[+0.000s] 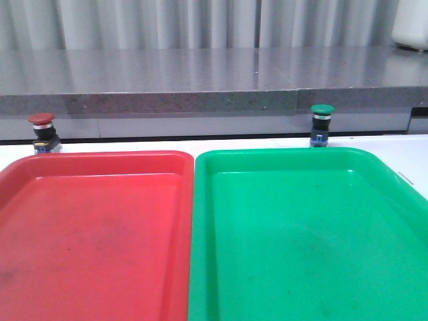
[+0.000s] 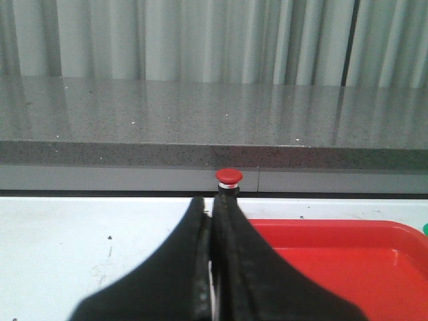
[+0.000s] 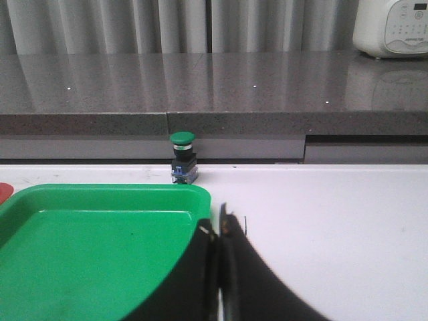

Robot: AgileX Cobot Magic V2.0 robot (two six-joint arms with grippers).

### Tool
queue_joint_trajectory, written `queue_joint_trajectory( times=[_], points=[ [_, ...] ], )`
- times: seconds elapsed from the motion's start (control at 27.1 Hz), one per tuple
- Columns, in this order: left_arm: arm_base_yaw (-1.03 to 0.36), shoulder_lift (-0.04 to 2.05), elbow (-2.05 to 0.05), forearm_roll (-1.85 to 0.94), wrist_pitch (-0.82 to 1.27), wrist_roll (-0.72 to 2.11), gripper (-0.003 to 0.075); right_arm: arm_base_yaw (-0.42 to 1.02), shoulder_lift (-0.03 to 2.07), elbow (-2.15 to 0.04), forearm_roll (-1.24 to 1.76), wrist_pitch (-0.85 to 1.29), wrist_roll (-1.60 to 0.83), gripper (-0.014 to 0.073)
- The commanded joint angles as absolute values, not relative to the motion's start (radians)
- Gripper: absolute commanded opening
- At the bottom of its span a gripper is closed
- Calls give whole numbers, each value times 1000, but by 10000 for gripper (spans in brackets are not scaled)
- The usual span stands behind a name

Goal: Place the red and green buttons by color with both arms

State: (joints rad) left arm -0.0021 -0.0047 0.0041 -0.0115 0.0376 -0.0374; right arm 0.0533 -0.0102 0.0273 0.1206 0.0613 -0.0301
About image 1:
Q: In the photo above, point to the green mushroom push button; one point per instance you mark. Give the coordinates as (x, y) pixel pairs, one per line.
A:
(321, 117)

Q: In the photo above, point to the red mushroom push button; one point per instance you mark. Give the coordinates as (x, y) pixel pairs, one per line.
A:
(47, 139)

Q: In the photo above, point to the green plastic tray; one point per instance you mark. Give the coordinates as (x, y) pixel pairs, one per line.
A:
(306, 234)

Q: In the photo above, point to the grey stone platform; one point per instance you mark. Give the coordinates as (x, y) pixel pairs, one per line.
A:
(119, 94)

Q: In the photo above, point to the red plastic tray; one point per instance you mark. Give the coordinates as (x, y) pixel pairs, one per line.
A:
(96, 236)

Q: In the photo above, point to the white container in background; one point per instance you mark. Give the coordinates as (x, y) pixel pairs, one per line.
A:
(410, 25)

